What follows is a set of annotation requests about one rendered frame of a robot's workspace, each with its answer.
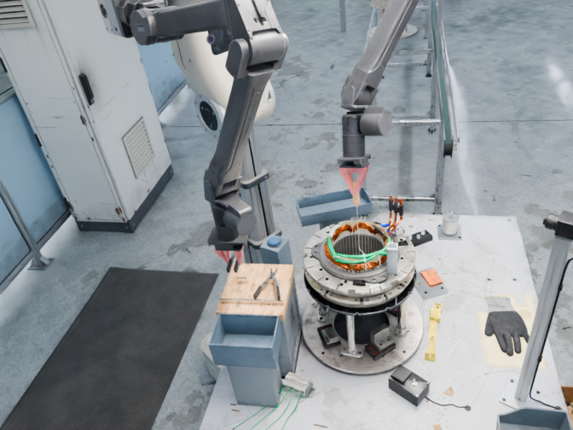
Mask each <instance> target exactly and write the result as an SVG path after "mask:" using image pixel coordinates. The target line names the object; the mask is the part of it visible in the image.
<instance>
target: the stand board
mask: <svg viewBox="0 0 573 430"><path fill-rule="evenodd" d="M270 268H272V272H275V270H276V269H277V268H278V271H277V272H276V274H275V278H277V280H278V285H279V288H280V293H281V299H280V300H283V302H284V305H262V304H238V303H221V302H220V301H219V304H218V306H217V310H216V315H217V317H218V314H219V313H234V314H257V315H278V316H280V320H281V321H285V317H286V313H287V305H288V300H289V297H290V292H291V288H292V280H293V277H294V272H295V268H294V264H241V265H240V266H239V269H238V272H237V273H234V264H233V265H232V268H231V271H230V273H229V277H228V280H227V281H226V284H225V287H224V290H223V293H222V296H221V298H223V299H254V298H253V295H254V293H255V292H256V290H257V288H258V286H259V285H261V284H262V283H263V282H264V281H265V280H266V279H267V278H268V277H269V275H270ZM236 277H246V278H247V283H237V280H236ZM257 299H273V300H278V297H277V291H276V286H275V284H268V285H265V286H264V287H263V290H262V292H261V293H260V294H259V295H258V297H257Z"/></svg>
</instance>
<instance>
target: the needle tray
mask: <svg viewBox="0 0 573 430"><path fill-rule="evenodd" d="M359 197H360V204H359V205H358V208H357V210H356V205H353V195H352V194H351V192H350V190H349V189H345V190H340V191H336V192H331V193H326V194H322V195H313V196H309V197H304V198H300V199H295V201H296V208H297V212H298V216H299V219H300V223H301V225H302V227H304V226H309V225H314V224H319V225H320V230H322V229H324V228H326V227H327V226H328V227H329V225H332V224H335V225H337V224H339V222H343V221H347V220H351V218H353V217H357V215H358V216H361V215H366V214H371V213H373V203H372V201H371V199H370V197H369V195H368V193H367V191H366V190H365V188H364V186H362V187H361V189H360V192H359Z"/></svg>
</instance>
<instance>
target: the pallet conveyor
mask: <svg viewBox="0 0 573 430"><path fill-rule="evenodd" d="M420 2H423V6H419V7H416V8H415V10H422V11H423V12H425V23H424V24H423V25H422V26H417V29H425V36H424V40H425V41H426V40H428V48H427V49H407V50H394V51H393V53H392V55H418V54H427V59H425V60H424V61H422V62H402V63H387V65H386V67H407V66H426V77H427V78H429V77H431V58H432V54H433V65H432V81H431V111H430V110H429V111H428V112H427V113H425V114H392V115H391V118H392V119H399V120H392V126H423V125H429V126H430V128H429V129H428V131H429V132H430V135H434V131H436V129H435V125H440V128H439V140H438V152H437V176H436V189H435V192H433V193H432V194H431V195H430V196H411V195H391V196H393V197H392V199H393V201H395V197H396V196H398V200H397V201H400V200H401V198H403V201H421V202H434V213H433V214H432V215H442V214H441V212H442V201H443V180H444V170H445V159H446V156H450V157H451V158H452V153H453V151H457V144H458V143H457V142H460V133H459V127H458V121H457V115H456V110H455V104H454V93H453V87H452V82H451V76H450V70H449V59H448V54H447V48H446V42H445V37H444V30H443V22H442V21H441V26H438V25H437V0H419V3H420ZM432 43H433V48H432ZM444 53H445V54H444ZM445 59H446V60H445ZM437 99H438V108H439V118H440V119H436V109H437ZM362 186H364V188H365V190H366V191H367V179H366V178H365V179H364V181H363V184H362ZM367 193H368V195H369V197H370V199H371V200H374V201H389V199H390V196H389V195H371V194H370V193H369V192H368V191H367Z"/></svg>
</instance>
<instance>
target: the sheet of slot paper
mask: <svg viewBox="0 0 573 430"><path fill-rule="evenodd" d="M496 294H497V296H507V297H510V300H511V304H512V308H513V309H514V310H515V311H516V312H517V313H518V314H519V315H520V316H521V317H522V318H523V320H524V322H525V325H526V327H527V329H528V334H529V335H530V332H531V329H532V325H533V322H534V318H535V312H536V308H535V303H534V300H533V296H532V293H522V295H523V297H524V303H525V305H518V304H517V301H516V297H515V294H514V293H496ZM476 314H477V323H478V328H479V333H480V338H481V343H482V348H483V356H484V362H485V366H486V367H495V368H509V369H521V368H522V365H523V361H524V355H525V352H526V348H527V345H528V344H527V343H526V341H525V339H524V337H520V339H521V346H522V352H521V353H520V354H517V353H516V352H514V354H513V356H512V357H509V356H507V354H506V353H505V352H503V351H502V350H501V348H500V346H499V343H498V341H497V339H496V337H495V334H494V333H493V335H492V336H487V335H485V334H484V329H485V324H486V320H487V317H488V314H489V312H488V311H476ZM542 356H543V358H542V360H541V362H540V364H539V368H538V370H548V367H547V362H546V359H545V356H544V353H542Z"/></svg>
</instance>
